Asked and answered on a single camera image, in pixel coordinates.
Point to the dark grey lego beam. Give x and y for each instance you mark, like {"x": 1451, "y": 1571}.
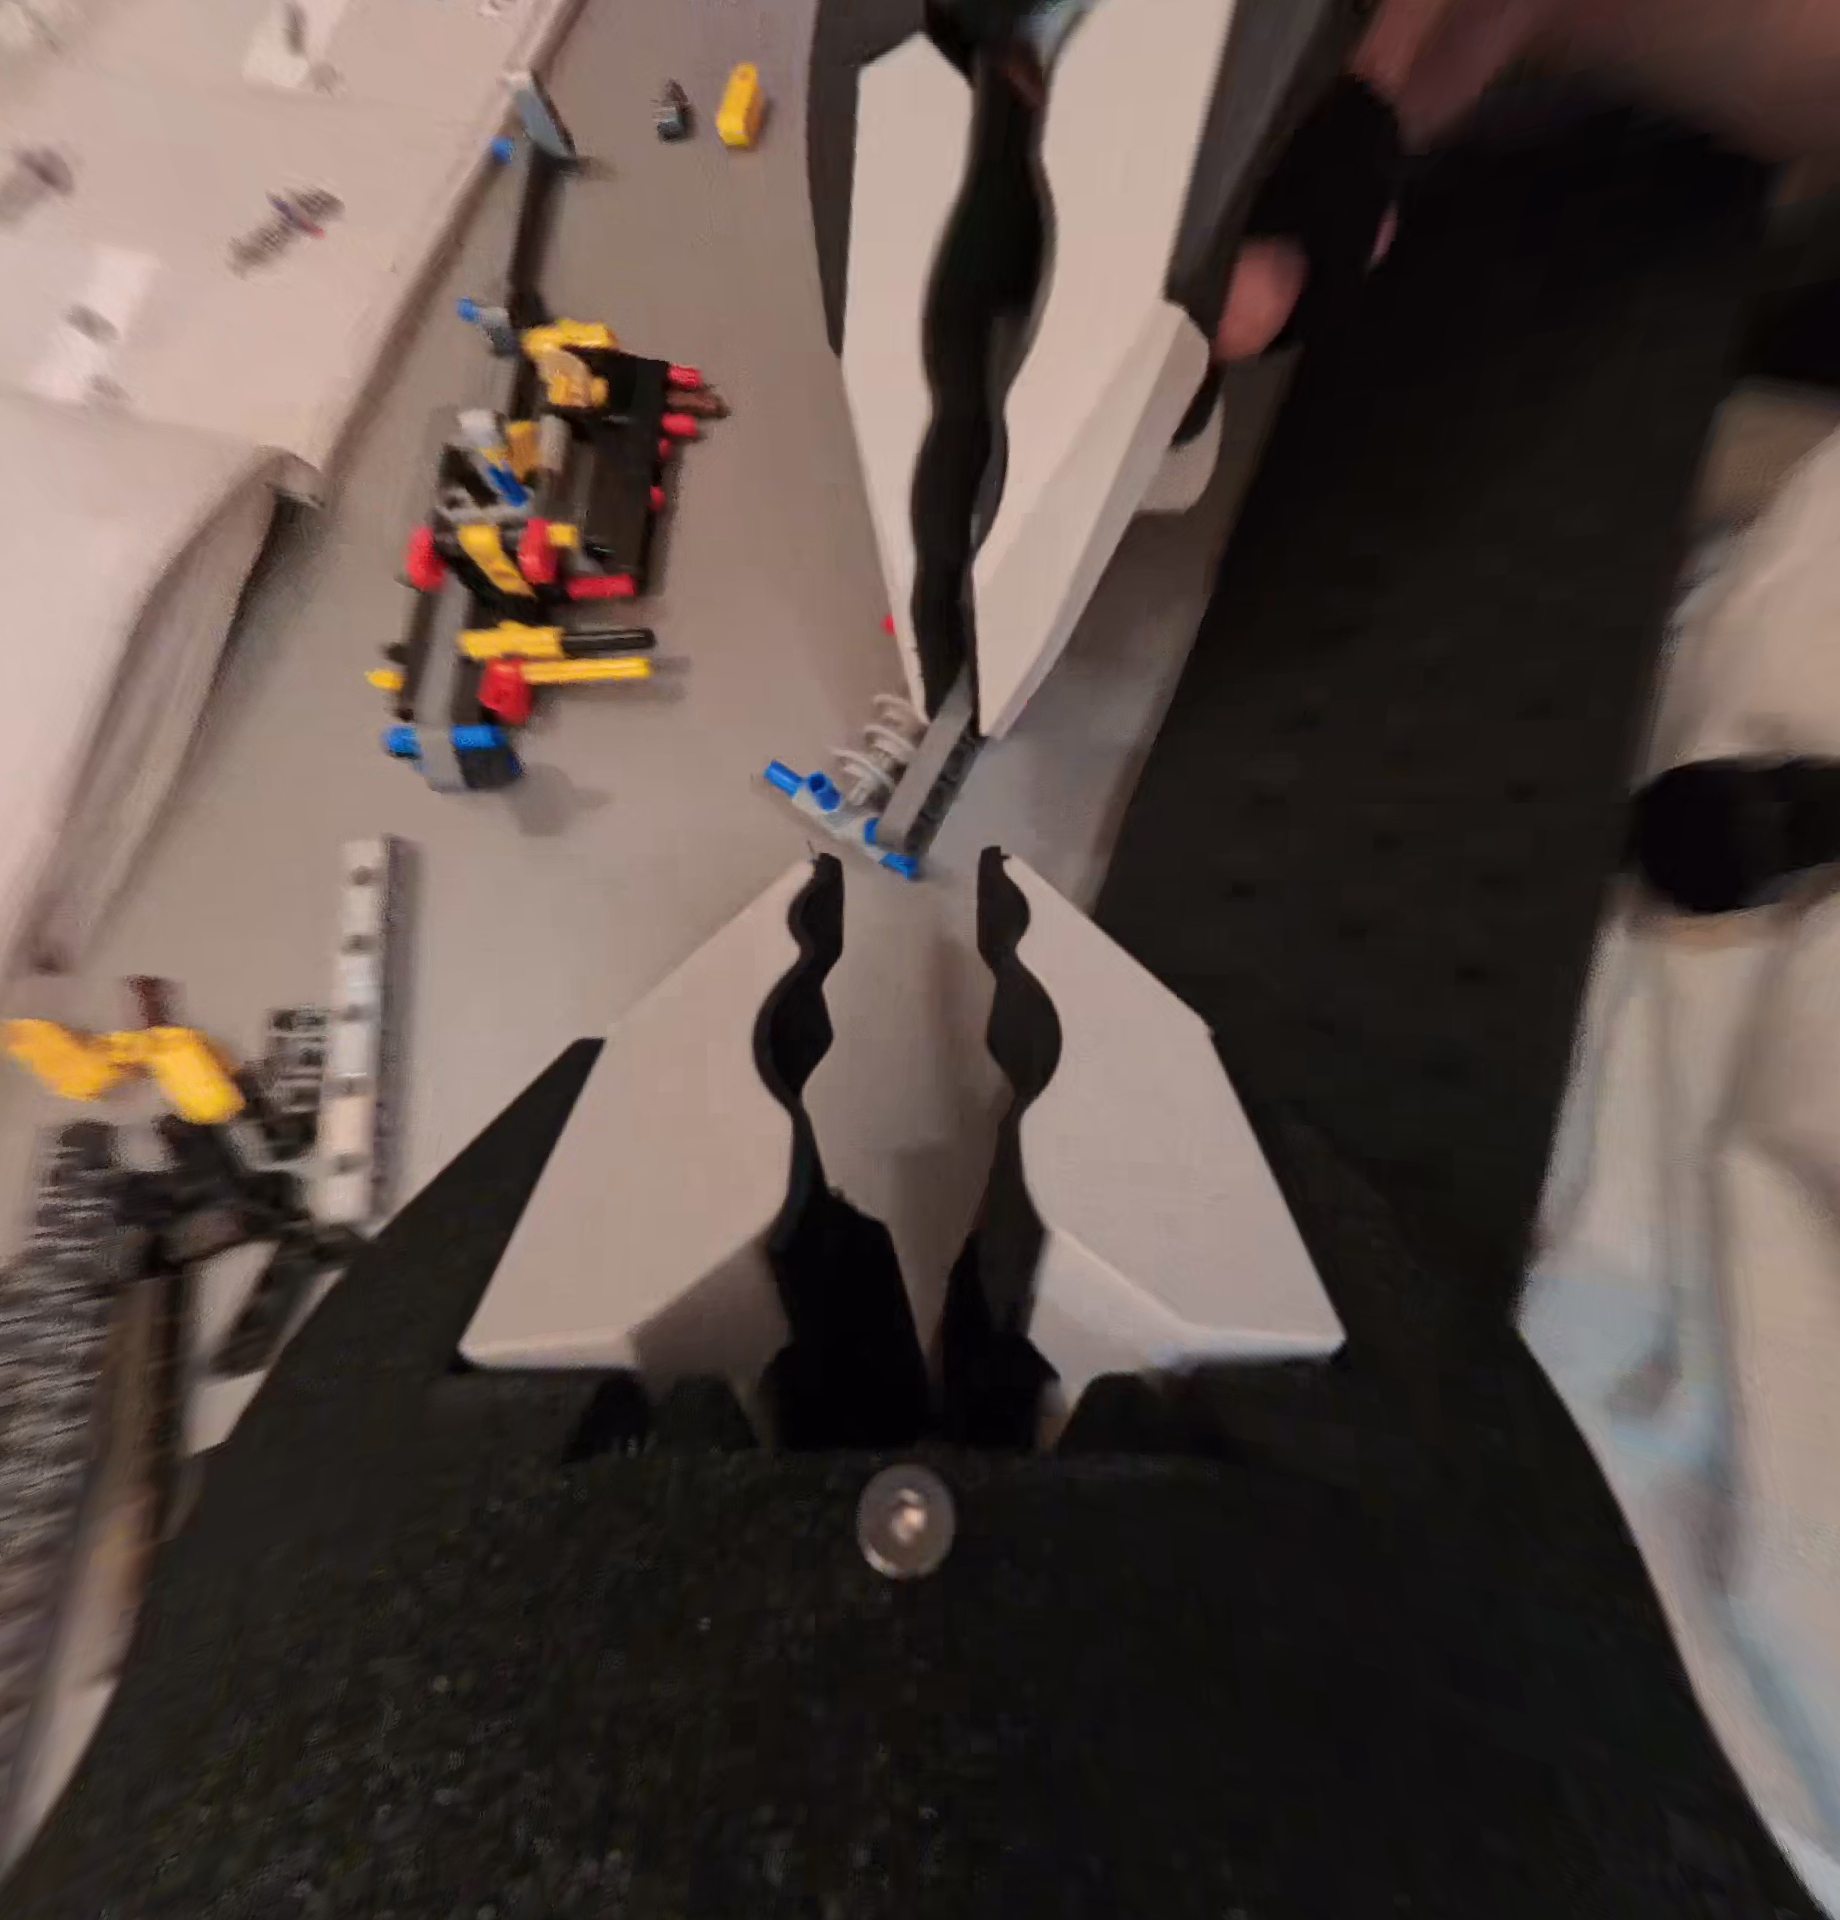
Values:
{"x": 933, "y": 789}

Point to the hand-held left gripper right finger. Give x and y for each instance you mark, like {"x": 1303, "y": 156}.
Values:
{"x": 1174, "y": 1200}

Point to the black lego beam pile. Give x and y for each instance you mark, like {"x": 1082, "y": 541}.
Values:
{"x": 51, "y": 1350}

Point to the lego chassis assembly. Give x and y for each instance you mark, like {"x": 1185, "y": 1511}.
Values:
{"x": 560, "y": 524}

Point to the grey lego connector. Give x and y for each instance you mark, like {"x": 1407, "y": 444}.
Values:
{"x": 830, "y": 802}

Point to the dark grey lego bush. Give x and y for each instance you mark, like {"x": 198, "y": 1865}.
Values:
{"x": 672, "y": 112}

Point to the yellow lego liftarm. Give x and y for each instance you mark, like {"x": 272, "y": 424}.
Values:
{"x": 125, "y": 1058}

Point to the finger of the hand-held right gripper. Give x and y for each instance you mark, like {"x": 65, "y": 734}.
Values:
{"x": 1101, "y": 375}
{"x": 890, "y": 300}

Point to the lego instruction booklet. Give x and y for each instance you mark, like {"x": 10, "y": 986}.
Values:
{"x": 141, "y": 375}

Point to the light grey lego beam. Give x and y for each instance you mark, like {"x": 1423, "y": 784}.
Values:
{"x": 359, "y": 1020}

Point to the small yellow lego connector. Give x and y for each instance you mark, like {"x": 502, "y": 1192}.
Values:
{"x": 739, "y": 104}

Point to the brown lego axle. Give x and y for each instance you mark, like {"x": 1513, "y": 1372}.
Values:
{"x": 152, "y": 1000}

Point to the person's right hand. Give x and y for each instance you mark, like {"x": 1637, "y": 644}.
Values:
{"x": 1611, "y": 44}

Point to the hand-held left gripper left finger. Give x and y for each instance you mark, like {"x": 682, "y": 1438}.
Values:
{"x": 651, "y": 1200}

